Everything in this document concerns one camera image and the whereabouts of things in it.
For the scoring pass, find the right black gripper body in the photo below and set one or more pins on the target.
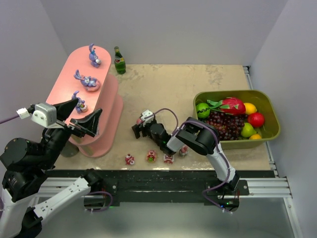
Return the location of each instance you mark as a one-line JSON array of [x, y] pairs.
[[144, 129]]

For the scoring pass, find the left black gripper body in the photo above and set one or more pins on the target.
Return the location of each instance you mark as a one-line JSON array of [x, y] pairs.
[[75, 128]]

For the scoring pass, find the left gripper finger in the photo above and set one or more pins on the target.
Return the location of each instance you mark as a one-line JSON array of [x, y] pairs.
[[89, 124], [64, 110]]

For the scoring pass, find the small purple bunny cupcake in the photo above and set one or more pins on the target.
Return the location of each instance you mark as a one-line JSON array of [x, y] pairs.
[[81, 105]]

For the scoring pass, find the pink bunny figure toy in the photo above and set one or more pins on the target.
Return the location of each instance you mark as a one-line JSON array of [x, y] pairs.
[[183, 151]]

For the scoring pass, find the purple bunny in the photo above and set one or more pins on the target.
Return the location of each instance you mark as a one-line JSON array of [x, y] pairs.
[[89, 83]]

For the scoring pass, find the purple bunny figure toy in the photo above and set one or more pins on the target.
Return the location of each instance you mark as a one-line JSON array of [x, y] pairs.
[[95, 61]]

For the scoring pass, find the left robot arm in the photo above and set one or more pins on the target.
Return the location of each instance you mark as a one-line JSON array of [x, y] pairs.
[[27, 162]]

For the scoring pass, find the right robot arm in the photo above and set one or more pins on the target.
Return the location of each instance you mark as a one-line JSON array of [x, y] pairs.
[[199, 137]]

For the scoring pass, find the pink tiered shelf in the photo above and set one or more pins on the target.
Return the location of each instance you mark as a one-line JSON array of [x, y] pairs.
[[106, 98]]

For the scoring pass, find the green soap dispenser bottle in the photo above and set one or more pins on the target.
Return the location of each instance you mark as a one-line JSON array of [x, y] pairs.
[[69, 150]]

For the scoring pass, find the pink round cake toy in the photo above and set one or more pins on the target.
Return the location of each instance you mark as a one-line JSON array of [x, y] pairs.
[[151, 156]]

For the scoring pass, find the strawberry cake toy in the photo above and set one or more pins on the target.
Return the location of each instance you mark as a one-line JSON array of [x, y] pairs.
[[168, 159]]

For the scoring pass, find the red white cake toy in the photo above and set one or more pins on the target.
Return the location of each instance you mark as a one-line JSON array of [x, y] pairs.
[[129, 159]]

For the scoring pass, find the green glass bottle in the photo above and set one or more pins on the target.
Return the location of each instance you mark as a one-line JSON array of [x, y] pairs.
[[119, 61]]

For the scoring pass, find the purple grape bunch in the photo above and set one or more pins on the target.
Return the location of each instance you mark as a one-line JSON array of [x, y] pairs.
[[229, 127]]

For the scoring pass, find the pink dragon fruit toy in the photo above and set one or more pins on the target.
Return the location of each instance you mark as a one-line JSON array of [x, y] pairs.
[[230, 105]]

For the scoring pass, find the green pear toy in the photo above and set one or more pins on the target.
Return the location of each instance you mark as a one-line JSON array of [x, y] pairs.
[[247, 130]]

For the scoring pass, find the yellow lemon toy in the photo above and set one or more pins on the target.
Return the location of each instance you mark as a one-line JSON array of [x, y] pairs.
[[250, 108]]

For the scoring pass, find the orange fruit toy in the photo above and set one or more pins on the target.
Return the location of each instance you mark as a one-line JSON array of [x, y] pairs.
[[255, 137]]

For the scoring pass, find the red apple toy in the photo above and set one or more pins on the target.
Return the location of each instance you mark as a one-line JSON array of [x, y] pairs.
[[256, 119]]

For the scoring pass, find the olive green plastic bin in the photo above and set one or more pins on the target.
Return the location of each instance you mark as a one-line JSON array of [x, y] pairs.
[[269, 131]]

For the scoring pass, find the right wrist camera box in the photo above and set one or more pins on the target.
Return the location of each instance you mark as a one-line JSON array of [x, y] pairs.
[[147, 117]]

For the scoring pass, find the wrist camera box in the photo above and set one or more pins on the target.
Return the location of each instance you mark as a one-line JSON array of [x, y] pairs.
[[147, 117], [45, 115]]

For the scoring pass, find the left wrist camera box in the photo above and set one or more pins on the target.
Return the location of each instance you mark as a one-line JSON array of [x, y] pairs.
[[45, 115]]

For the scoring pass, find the black base frame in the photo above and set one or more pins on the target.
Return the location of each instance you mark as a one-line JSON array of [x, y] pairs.
[[171, 187]]

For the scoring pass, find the aluminium rail frame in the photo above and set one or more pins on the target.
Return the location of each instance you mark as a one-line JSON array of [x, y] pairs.
[[270, 187]]

